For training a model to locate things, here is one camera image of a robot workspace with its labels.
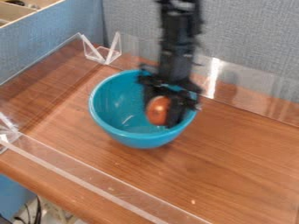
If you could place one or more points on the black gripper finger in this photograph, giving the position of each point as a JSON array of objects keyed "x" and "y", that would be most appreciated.
[
  {"x": 179, "y": 107},
  {"x": 151, "y": 92}
]

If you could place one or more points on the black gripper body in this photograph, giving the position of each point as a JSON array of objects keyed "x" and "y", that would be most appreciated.
[{"x": 183, "y": 88}]

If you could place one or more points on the brown white toy mushroom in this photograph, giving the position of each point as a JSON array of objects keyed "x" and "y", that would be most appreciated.
[{"x": 156, "y": 110}]

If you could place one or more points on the blue plastic bowl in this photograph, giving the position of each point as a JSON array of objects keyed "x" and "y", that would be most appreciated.
[{"x": 116, "y": 109}]

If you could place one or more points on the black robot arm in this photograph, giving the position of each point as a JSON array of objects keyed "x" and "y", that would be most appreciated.
[{"x": 182, "y": 24}]

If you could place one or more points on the clear acrylic back barrier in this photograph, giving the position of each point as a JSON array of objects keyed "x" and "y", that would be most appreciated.
[{"x": 246, "y": 88}]

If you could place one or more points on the clear acrylic barrier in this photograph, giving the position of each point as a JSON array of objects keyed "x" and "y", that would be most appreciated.
[
  {"x": 135, "y": 200},
  {"x": 20, "y": 54},
  {"x": 246, "y": 88}
]

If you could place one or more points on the clear acrylic left barrier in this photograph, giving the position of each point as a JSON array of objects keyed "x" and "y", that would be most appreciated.
[{"x": 20, "y": 54}]

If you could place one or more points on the clear acrylic front barrier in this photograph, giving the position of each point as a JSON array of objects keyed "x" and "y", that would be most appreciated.
[{"x": 135, "y": 200}]

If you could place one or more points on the wooden shelf box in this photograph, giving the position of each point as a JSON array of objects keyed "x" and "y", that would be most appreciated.
[{"x": 15, "y": 10}]

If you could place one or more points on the clear acrylic corner bracket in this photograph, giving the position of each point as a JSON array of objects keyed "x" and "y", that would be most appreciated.
[{"x": 100, "y": 54}]

